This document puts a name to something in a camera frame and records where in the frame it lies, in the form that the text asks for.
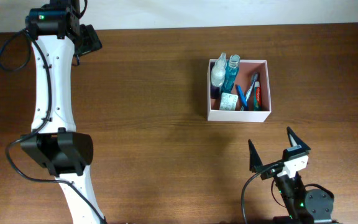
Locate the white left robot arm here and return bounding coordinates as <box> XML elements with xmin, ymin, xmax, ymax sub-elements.
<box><xmin>21</xmin><ymin>1</ymin><xmax>106</xmax><ymax>223</ymax></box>

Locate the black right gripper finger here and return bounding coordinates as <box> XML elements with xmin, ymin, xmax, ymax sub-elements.
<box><xmin>287</xmin><ymin>126</ymin><xmax>310</xmax><ymax>151</ymax></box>
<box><xmin>248</xmin><ymin>139</ymin><xmax>263</xmax><ymax>172</ymax></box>

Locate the blue disposable razor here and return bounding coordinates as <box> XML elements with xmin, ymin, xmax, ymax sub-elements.
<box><xmin>236</xmin><ymin>85</ymin><xmax>248</xmax><ymax>111</ymax></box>

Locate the purple foam soap dispenser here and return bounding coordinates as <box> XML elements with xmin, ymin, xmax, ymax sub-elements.
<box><xmin>210</xmin><ymin>52</ymin><xmax>227</xmax><ymax>99</ymax></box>

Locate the green soap bar box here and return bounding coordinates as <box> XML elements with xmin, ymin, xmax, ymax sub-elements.
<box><xmin>219</xmin><ymin>93</ymin><xmax>239</xmax><ymax>111</ymax></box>

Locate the blue white toothbrush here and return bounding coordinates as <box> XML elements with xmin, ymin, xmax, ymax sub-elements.
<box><xmin>244</xmin><ymin>72</ymin><xmax>259</xmax><ymax>105</ymax></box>

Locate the green toothpaste tube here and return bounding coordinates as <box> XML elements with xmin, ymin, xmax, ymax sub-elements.
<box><xmin>253</xmin><ymin>81</ymin><xmax>262</xmax><ymax>111</ymax></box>

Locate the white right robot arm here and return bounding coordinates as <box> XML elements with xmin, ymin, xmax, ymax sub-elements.
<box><xmin>241</xmin><ymin>127</ymin><xmax>336</xmax><ymax>223</ymax></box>

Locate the blue mouthwash bottle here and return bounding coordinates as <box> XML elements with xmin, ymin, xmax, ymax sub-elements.
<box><xmin>221</xmin><ymin>55</ymin><xmax>241</xmax><ymax>93</ymax></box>

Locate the pink open cardboard box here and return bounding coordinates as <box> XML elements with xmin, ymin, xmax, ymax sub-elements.
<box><xmin>206</xmin><ymin>59</ymin><xmax>272</xmax><ymax>123</ymax></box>

